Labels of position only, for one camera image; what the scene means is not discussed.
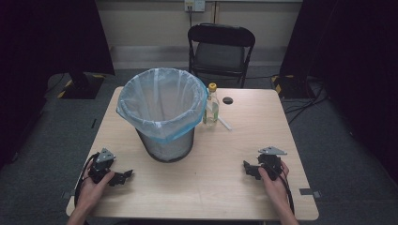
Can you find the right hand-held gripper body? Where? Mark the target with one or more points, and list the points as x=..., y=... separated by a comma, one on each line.
x=271, y=162

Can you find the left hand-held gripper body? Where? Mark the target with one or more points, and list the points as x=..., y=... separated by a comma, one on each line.
x=103, y=161

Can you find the person's right hand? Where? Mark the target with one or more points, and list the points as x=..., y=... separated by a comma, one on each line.
x=275, y=187

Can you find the person's left hand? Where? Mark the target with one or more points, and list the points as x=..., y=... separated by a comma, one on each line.
x=92, y=190

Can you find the black floor tape strip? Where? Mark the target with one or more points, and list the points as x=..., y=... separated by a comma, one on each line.
x=94, y=123

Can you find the white flat stick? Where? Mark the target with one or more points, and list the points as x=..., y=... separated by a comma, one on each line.
x=226, y=123

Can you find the black mesh trash bin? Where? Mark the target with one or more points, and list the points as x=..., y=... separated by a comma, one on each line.
x=169, y=148

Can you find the grey floor tape marker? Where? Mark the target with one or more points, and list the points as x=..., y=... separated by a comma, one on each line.
x=67, y=195
x=309, y=192

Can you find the clear bottle with yellow cap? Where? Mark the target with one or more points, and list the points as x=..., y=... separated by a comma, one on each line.
x=212, y=109

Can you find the black stand base striped tape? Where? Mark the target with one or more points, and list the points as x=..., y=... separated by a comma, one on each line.
x=82, y=86
x=291, y=87

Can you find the black folding chair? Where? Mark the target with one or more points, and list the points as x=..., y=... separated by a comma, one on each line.
x=220, y=56

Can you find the black curtain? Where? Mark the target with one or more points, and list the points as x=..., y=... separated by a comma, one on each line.
x=47, y=47
x=350, y=56

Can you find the white wall socket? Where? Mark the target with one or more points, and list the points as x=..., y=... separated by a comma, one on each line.
x=194, y=5

